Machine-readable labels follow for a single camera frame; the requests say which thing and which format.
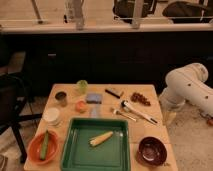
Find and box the orange red apple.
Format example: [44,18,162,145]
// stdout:
[75,101,87,113]

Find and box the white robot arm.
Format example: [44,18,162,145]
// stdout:
[159,63,213,125]

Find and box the green plastic tray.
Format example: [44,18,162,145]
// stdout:
[60,118,131,171]

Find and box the blue sponge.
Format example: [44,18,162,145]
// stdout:
[86,93,102,104]

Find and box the green translucent cup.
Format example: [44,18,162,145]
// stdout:
[77,80,88,94]

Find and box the clear glass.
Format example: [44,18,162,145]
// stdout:
[90,105,100,118]

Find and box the bunch of red grapes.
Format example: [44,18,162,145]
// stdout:
[131,92,151,106]

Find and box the dark metal cup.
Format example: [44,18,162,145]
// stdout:
[55,91,67,107]

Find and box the yellow corn cob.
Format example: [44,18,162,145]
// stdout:
[89,131,113,147]

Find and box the white small bowl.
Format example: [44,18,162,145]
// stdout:
[43,107,60,126]

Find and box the dark purple bowl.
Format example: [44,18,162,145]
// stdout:
[136,137,167,167]

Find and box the black office chair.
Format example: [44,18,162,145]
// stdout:
[0,75,42,163]

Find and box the green cucumber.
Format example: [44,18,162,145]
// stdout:
[40,131,49,160]

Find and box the orange bowl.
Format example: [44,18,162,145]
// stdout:
[27,131,59,165]

